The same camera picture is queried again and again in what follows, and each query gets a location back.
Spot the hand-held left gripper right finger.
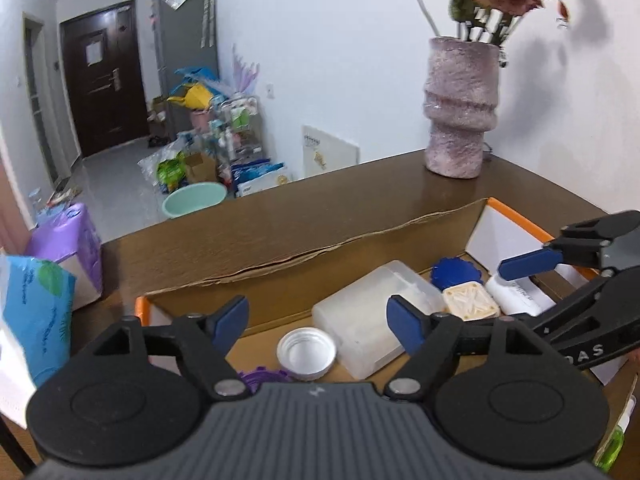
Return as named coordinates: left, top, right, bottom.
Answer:
left=384, top=295, right=566, bottom=403

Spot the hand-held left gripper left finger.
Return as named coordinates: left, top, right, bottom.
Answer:
left=70, top=296, right=249, bottom=402

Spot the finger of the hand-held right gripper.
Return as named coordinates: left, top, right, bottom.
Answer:
left=499, top=210, right=640, bottom=282
left=462, top=270, right=640, bottom=345

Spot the white tube bottle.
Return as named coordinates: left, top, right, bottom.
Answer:
left=486, top=274, right=557, bottom=317

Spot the clear plastic bottle white label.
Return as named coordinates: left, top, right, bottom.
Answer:
left=312, top=260, right=447, bottom=380

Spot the purple scalloped lid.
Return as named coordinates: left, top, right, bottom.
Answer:
left=235, top=367, right=296, bottom=393

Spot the cream square lid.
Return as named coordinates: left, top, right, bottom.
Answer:
left=442, top=282, right=501, bottom=322

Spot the blue scalloped lid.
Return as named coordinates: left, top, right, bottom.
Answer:
left=431, top=257, right=482, bottom=292

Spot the orange cardboard box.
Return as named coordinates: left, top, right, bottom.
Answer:
left=134, top=197, right=640, bottom=476

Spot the white ribbed cap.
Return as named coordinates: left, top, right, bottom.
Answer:
left=276, top=327, right=337, bottom=381

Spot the small green bottle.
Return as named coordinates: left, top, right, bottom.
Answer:
left=592, top=395, right=637, bottom=473

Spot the green plastic basin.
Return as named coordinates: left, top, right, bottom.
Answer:
left=162, top=182, right=227, bottom=220

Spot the blue and white package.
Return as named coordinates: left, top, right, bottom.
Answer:
left=231, top=160, right=293, bottom=197

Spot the small brown cardboard box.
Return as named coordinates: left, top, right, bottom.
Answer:
left=184, top=152, right=218, bottom=186

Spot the clear bag with green contents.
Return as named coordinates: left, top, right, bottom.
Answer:
left=139, top=145, right=188, bottom=193

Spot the pink textured vase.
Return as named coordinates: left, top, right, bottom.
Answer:
left=424, top=36, right=501, bottom=179

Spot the white board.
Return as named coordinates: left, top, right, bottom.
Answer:
left=301, top=125, right=361, bottom=179

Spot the purple tissue pack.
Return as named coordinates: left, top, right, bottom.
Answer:
left=25, top=203, right=104, bottom=311

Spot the blue tissue pack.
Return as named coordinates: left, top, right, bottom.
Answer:
left=0, top=254, right=77, bottom=431

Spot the yellow watering can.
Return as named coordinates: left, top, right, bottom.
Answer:
left=167, top=84, right=213, bottom=111

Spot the blue bag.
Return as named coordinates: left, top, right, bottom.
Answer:
left=175, top=66, right=221, bottom=86

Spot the dark brown entrance door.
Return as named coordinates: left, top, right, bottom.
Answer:
left=59, top=0, right=151, bottom=158

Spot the grey refrigerator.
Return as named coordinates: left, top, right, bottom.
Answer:
left=152, top=0, right=221, bottom=141

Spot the grey side door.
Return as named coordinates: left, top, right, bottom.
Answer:
left=22, top=16, right=61, bottom=181

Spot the clear hanging umbrella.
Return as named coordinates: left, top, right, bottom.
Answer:
left=200, top=0, right=217, bottom=48

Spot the wire rack with bottles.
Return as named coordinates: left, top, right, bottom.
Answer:
left=207, top=95, right=264, bottom=171

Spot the purple wall decoration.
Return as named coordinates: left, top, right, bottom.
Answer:
left=231, top=45, right=262, bottom=96

